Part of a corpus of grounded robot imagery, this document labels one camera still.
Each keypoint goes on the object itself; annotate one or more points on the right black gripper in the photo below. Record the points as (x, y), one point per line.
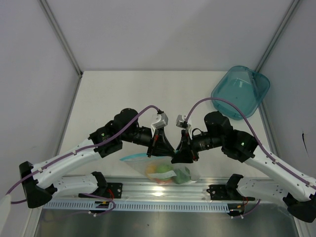
(186, 151)

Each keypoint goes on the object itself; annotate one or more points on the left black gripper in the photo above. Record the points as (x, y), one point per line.
(159, 145)

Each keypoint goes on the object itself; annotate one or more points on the light green toy fruit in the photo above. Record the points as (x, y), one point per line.
(163, 168)

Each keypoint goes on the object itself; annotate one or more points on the clear zip top bag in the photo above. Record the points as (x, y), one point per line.
(140, 161)

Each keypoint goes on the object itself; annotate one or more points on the dark green toy pepper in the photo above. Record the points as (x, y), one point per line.
(182, 176)

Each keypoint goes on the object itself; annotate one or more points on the yellow toy squash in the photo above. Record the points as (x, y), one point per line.
(150, 169)

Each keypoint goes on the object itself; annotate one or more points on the orange toy pumpkin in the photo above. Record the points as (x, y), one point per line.
(164, 181)

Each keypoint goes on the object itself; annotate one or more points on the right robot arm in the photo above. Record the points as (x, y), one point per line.
(288, 186)

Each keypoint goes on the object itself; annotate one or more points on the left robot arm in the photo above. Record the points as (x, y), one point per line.
(44, 181)

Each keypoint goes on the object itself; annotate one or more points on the teal plastic bin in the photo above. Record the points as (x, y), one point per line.
(242, 87)

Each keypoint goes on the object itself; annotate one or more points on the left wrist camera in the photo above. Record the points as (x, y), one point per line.
(159, 120)

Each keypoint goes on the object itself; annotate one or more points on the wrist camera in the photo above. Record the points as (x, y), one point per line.
(183, 124)
(159, 120)

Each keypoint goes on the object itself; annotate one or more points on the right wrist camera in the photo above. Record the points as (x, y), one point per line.
(183, 124)

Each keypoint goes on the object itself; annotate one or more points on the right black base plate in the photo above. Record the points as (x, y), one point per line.
(221, 192)

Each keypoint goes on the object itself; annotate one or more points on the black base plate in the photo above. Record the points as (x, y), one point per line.
(114, 190)
(221, 192)

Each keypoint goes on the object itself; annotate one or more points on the aluminium mounting rail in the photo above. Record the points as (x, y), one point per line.
(141, 188)

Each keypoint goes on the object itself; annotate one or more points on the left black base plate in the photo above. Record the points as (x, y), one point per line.
(114, 190)

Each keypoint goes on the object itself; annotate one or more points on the slotted cable duct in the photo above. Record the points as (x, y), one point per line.
(94, 205)

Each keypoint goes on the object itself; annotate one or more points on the right frame post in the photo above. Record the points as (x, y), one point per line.
(284, 23)

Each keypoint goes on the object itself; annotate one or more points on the frame post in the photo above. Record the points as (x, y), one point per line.
(284, 23)
(44, 4)

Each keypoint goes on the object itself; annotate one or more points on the left frame post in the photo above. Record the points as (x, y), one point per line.
(44, 4)

